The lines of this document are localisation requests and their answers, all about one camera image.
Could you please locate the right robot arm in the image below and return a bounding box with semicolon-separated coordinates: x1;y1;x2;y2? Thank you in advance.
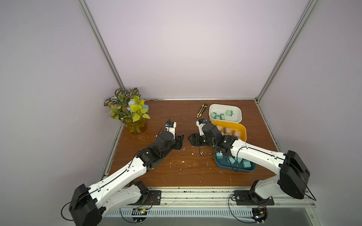
188;123;310;202

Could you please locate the dark teal storage box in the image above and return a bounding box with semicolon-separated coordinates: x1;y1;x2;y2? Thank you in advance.
215;152;257;172

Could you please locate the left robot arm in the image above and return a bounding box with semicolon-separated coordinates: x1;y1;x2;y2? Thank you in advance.
66;131;184;226

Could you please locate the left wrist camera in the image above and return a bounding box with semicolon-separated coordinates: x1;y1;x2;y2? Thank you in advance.
165;121;177;137

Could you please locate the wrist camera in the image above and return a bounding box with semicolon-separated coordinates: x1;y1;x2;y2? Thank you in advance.
196;119;207;136
165;121;177;137

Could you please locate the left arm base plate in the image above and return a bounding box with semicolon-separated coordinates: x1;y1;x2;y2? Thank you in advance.
131;190;162;206

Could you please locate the white storage box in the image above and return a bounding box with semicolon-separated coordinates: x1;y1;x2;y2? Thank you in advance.
209;104;242;123

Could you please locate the artificial plant in amber vase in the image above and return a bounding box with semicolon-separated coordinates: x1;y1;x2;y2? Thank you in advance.
104;88;150;135

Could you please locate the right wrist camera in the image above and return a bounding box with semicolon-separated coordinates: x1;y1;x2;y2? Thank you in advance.
196;119;207;136

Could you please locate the yellow storage box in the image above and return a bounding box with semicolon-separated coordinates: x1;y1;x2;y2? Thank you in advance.
212;120;247;142

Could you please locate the teal plug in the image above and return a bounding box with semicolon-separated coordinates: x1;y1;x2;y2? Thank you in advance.
216;153;223;159
242;160;252;169

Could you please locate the green plug pile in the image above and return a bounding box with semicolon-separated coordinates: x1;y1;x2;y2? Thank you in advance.
226;110;234;116
211;112;217;119

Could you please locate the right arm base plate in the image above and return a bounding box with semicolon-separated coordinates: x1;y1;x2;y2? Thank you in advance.
231;190;275;206

